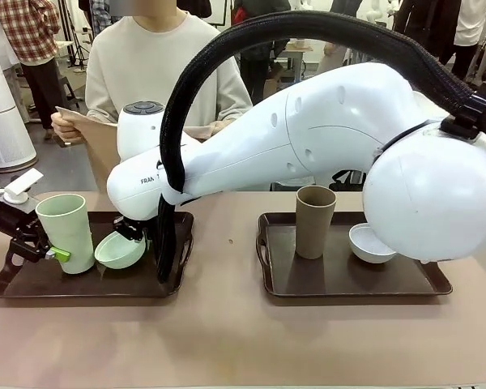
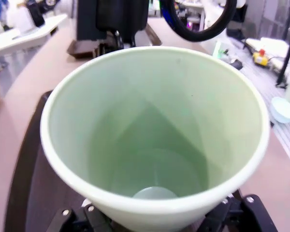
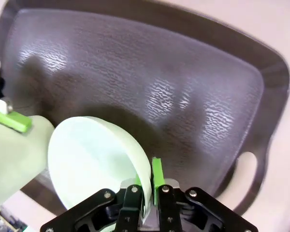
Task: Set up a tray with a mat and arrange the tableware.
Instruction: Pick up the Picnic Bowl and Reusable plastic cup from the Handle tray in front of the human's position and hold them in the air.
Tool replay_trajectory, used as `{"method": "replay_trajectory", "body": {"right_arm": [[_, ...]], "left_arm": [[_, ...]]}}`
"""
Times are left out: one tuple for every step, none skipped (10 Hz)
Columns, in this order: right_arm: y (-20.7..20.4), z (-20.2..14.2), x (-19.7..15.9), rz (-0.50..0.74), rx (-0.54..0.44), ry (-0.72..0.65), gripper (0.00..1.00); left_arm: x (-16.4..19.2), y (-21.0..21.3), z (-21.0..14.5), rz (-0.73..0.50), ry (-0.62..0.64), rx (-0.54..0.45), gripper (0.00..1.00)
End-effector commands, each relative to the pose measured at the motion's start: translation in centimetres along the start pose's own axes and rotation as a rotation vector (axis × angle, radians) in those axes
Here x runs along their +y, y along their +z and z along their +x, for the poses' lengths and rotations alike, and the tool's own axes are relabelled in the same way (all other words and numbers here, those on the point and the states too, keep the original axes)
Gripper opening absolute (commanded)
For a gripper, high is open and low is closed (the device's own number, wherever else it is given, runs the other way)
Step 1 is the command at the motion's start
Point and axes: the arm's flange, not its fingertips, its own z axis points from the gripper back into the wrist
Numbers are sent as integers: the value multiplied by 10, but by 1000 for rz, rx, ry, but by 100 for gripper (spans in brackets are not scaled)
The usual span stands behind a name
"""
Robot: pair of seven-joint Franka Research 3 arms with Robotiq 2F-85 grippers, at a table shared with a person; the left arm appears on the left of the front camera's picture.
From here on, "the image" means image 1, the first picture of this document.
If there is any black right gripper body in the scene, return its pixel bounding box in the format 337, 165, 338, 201
112, 216, 147, 238

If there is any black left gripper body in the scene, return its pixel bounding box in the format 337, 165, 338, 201
0, 195, 41, 241

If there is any light green bowl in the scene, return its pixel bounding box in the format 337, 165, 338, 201
93, 231, 147, 271

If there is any light green tall cup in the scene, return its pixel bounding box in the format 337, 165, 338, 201
35, 194, 96, 276

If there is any beige cloth mat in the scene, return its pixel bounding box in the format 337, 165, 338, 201
55, 105, 228, 194

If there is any brown tall cup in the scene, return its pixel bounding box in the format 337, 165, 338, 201
295, 186, 338, 261

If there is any white bowl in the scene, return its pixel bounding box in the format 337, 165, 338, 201
348, 222, 398, 265

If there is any dark brown plastic tray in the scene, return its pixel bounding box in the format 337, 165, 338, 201
255, 212, 454, 299
0, 210, 196, 300

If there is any person's right hand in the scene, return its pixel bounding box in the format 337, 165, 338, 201
49, 111, 87, 146

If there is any white air purifier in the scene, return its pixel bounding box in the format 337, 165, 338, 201
0, 60, 38, 174

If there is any dark metal stool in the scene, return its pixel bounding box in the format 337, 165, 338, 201
59, 75, 81, 109

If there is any person in cream sweater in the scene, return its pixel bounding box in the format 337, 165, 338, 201
84, 2, 253, 192

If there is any bystander in red plaid shirt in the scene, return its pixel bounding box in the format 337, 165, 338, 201
0, 0, 66, 142

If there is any cardboard box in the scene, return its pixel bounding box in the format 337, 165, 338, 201
262, 71, 285, 103

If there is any bystander with red bag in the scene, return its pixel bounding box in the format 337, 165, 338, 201
231, 0, 292, 107

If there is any bystander in blue plaid shirt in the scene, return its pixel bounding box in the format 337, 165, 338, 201
78, 0, 123, 34

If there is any bystander in black top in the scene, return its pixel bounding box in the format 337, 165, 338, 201
185, 0, 212, 19

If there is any bystander in dark coat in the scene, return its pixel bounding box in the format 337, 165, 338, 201
391, 0, 463, 54

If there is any bystander in white shirt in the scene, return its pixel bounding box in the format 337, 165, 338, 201
448, 0, 486, 84

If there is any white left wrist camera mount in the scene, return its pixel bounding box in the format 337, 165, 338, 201
3, 169, 45, 204

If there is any black bag with straps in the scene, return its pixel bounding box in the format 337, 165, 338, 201
330, 169, 368, 193

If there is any black right arm cable sleeve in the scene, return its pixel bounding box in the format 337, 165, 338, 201
156, 11, 486, 284

